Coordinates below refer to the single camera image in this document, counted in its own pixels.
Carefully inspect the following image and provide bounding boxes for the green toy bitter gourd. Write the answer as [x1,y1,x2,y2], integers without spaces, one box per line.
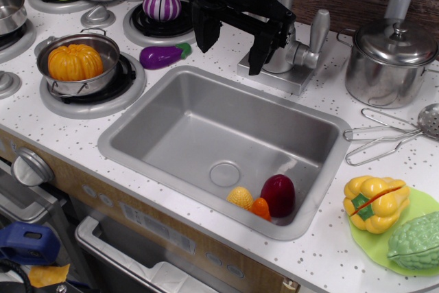
[387,211,438,270]

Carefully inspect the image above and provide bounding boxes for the far left stove burner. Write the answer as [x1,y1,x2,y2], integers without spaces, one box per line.
[1,19,36,63]

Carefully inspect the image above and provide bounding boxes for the grey stove knob centre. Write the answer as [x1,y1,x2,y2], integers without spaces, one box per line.
[80,5,116,28]

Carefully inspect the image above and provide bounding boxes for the orange toy carrot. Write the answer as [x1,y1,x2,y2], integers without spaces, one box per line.
[250,198,271,222]

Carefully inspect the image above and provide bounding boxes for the purple white toy onion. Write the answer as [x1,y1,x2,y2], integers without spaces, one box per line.
[142,0,182,23]

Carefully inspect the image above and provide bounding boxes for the silver oven knob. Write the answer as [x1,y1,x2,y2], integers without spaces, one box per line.
[10,148,54,187]

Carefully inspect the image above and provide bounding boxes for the silver sink basin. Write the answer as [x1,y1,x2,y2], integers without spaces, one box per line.
[98,66,349,240]

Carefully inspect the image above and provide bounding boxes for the light green plate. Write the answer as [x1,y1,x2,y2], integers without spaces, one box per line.
[349,188,438,277]

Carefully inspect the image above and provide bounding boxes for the front stove burner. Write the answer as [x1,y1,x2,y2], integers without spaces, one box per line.
[39,53,146,119]

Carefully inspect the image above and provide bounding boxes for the dark red toy fruit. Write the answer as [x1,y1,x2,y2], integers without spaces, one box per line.
[260,174,296,218]

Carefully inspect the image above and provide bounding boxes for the grey stove knob left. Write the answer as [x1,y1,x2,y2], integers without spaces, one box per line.
[0,71,21,99]

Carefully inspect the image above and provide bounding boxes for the large steel pot with lid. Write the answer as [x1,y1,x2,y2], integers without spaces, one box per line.
[336,19,438,108]

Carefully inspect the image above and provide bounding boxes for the steel slotted spoon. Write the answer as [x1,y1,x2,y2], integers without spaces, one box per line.
[343,104,438,142]

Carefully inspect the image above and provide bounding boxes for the back right stove burner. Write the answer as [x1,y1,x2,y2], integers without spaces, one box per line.
[123,0,195,47]

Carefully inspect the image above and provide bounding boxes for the silver toy faucet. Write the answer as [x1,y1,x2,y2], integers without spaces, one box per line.
[237,9,331,95]

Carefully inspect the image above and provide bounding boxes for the yellow tape piece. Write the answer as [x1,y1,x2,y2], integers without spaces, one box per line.
[28,264,70,288]

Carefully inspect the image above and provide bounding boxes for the yellow toy bell pepper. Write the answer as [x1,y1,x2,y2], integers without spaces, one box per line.
[343,176,411,234]

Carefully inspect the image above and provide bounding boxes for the steel pan with handles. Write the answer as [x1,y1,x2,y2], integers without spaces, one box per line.
[36,29,120,97]

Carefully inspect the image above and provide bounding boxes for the back left stove burner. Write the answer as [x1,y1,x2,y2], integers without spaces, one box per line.
[27,0,97,14]

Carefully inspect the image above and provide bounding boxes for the stove burner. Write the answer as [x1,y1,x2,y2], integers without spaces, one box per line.
[39,53,146,119]
[123,0,195,47]
[1,19,36,63]
[27,0,97,14]

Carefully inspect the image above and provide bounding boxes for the wire handled utensil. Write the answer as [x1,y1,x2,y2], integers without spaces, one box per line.
[343,108,420,166]

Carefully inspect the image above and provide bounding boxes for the blue clamp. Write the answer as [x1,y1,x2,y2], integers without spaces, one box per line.
[1,222,60,266]

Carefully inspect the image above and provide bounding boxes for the purple toy eggplant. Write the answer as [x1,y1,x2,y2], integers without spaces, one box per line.
[139,43,192,70]

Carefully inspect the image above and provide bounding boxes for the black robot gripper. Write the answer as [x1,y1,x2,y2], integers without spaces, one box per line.
[189,0,296,75]

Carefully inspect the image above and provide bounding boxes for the small steel pot left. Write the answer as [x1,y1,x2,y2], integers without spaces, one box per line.
[0,0,27,36]

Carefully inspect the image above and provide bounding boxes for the orange toy pumpkin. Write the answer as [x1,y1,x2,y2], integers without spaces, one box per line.
[47,44,104,82]

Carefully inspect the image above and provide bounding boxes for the yellow toy corn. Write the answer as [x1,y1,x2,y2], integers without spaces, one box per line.
[226,187,254,211]

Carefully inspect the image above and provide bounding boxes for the silver dishwasher door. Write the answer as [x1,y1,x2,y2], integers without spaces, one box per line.
[75,216,234,292]

